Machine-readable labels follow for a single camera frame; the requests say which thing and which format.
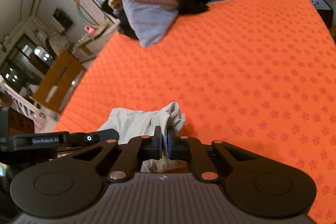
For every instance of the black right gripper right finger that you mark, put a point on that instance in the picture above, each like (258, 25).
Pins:
(253, 183)

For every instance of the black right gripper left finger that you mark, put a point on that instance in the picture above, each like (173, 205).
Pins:
(72, 183)

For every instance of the cream beige garment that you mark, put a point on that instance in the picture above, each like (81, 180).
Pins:
(132, 123)

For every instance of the dark wooden chair left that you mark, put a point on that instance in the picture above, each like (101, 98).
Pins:
(58, 79)

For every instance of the orange flower-pattern mat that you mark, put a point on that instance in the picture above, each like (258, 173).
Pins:
(259, 74)

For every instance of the beige low cabinet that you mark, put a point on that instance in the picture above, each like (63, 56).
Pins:
(106, 29)

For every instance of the pink kettlebell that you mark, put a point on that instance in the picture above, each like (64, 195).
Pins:
(89, 29)

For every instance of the colourful hula hoop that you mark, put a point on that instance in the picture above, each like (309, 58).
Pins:
(90, 11)

